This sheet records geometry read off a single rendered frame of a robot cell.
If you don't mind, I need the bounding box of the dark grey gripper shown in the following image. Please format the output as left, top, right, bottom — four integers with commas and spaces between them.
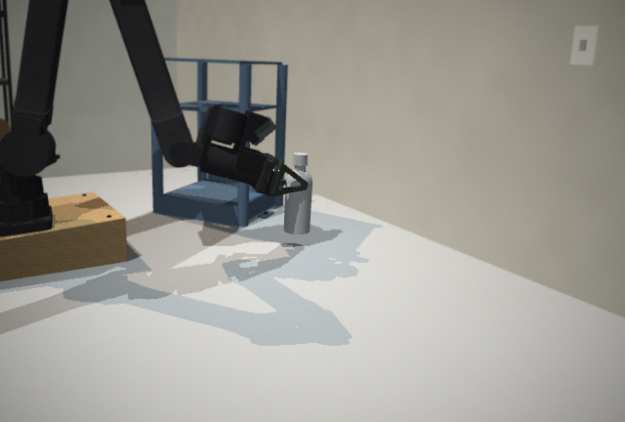
228, 149, 309, 197

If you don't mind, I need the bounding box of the grey bottle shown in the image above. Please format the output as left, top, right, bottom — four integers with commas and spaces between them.
283, 152, 313, 234

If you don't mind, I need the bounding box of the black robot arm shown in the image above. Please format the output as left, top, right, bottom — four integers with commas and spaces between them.
0, 0, 276, 236

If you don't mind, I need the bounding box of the blue shelving unit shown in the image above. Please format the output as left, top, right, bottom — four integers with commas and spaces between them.
151, 58, 288, 227

